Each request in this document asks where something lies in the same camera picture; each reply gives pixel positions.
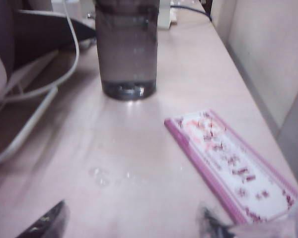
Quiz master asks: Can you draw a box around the grey water bottle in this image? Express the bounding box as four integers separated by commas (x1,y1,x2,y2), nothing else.
94,0,159,100

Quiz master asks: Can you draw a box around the white cable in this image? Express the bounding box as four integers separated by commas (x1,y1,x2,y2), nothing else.
0,0,80,110

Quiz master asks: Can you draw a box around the black angular object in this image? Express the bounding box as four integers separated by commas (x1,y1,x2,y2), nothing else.
0,9,96,75

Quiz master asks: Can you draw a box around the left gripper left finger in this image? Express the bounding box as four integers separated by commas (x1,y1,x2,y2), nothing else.
14,199,71,238

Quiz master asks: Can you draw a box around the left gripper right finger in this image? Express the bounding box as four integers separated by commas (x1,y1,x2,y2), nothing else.
198,201,239,238

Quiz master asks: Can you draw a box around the blue cable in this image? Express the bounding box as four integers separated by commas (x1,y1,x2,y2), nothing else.
170,3,213,22

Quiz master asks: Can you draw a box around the small white box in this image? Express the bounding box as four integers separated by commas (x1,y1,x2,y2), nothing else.
157,0,173,30

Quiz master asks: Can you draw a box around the pink card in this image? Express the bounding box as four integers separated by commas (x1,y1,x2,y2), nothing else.
163,109,298,225

